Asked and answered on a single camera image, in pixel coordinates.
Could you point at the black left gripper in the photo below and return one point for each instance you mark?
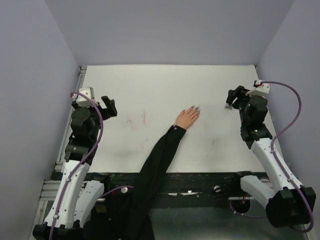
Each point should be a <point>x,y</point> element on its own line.
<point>111,111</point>

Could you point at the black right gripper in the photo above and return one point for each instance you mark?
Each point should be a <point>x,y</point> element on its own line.
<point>239,92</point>

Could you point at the glitter nail polish bottle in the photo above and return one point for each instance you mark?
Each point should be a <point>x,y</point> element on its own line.
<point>228,107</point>

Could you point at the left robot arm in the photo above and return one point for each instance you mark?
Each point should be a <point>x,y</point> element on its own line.
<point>78,190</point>

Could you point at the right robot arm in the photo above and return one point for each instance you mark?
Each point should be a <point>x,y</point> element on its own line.
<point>287,202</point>

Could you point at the black sleeve forearm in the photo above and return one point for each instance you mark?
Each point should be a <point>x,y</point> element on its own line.
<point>127,216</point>

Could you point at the mannequin hand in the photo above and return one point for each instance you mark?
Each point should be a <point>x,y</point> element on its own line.
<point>187,117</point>

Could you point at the metal sheet panel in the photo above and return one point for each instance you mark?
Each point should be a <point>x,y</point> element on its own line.
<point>211,223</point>

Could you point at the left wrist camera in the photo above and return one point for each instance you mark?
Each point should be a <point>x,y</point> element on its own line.
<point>85,95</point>

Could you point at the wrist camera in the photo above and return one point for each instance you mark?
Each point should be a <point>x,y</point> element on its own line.
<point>261,88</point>
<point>85,95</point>

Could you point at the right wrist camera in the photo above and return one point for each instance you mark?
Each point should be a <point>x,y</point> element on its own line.
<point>261,88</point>

